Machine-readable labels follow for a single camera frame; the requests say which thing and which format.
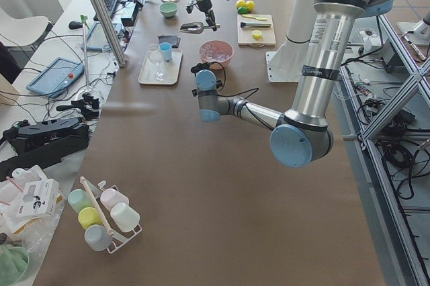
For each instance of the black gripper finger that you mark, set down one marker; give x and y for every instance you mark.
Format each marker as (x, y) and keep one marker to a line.
(208, 18)
(212, 21)

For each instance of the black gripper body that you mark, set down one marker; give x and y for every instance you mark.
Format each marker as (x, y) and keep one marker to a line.
(205, 6)

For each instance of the metal ice scoop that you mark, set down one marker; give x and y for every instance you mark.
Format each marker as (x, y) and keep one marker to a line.
(197, 27)

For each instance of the clear ice cubes pile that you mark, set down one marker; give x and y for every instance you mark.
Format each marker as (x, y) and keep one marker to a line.
(212, 52)

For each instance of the light blue cup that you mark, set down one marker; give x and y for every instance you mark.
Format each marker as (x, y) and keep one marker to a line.
(166, 51)

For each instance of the pink pastel cup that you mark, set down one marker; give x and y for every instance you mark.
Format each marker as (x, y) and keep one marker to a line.
(110, 197)

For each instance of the white pastel cup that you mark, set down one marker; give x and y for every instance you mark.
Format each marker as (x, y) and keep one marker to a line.
(125, 217)

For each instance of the green pastel cup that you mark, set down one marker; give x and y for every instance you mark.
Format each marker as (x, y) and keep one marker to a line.
(78, 199)

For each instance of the yellow pastel cup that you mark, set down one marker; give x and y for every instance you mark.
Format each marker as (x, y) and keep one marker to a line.
(89, 216)

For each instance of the grey pastel cup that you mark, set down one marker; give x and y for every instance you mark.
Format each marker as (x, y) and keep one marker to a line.
(97, 237)

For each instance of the yellow plastic knife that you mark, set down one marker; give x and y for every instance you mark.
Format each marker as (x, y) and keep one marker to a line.
(258, 18)

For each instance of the green lime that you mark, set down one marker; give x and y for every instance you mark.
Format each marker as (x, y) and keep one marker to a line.
(242, 10)

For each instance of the yellow lemon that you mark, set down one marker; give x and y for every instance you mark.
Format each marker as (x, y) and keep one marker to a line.
(240, 3)
(250, 5)

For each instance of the pink bowl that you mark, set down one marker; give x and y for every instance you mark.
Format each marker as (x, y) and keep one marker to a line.
(223, 44)

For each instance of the green bowl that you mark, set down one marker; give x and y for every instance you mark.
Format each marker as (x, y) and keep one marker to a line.
(168, 9)

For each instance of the grey folded cloth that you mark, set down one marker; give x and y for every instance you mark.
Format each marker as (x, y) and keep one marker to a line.
(173, 40)

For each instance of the wooden cutting board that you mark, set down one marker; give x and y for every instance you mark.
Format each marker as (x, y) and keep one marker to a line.
(245, 35)

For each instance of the half lemon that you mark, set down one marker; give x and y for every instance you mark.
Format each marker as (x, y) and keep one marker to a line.
(257, 34)

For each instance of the cream serving tray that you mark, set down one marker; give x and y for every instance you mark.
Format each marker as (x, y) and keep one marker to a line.
(148, 71)

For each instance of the clear wine glass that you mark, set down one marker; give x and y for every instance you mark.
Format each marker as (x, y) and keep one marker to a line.
(155, 56)

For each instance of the black keyboard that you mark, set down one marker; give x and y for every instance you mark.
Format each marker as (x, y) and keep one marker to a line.
(110, 2)

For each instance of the blue teach pendant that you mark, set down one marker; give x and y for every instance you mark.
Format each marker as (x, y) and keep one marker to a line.
(56, 78)
(96, 39)

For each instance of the black computer mouse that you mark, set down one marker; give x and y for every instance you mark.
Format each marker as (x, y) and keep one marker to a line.
(74, 25)

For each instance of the white chair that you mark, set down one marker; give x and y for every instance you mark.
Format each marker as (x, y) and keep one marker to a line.
(23, 32)

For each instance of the white product box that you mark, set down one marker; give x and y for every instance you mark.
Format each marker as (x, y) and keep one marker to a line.
(39, 199)

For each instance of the steel black-handled tool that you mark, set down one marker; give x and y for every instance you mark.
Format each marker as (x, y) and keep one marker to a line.
(254, 25)

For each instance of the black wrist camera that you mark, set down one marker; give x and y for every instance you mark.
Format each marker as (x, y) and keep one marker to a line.
(206, 66)

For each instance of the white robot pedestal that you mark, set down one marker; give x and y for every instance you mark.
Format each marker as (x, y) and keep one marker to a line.
(285, 64)

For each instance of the aluminium frame post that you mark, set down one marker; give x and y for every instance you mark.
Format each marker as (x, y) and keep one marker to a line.
(109, 31)

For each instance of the wooden rack handle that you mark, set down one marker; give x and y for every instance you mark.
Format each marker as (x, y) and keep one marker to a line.
(104, 221)

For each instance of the white wire cup rack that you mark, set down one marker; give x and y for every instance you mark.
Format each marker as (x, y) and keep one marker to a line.
(120, 238)

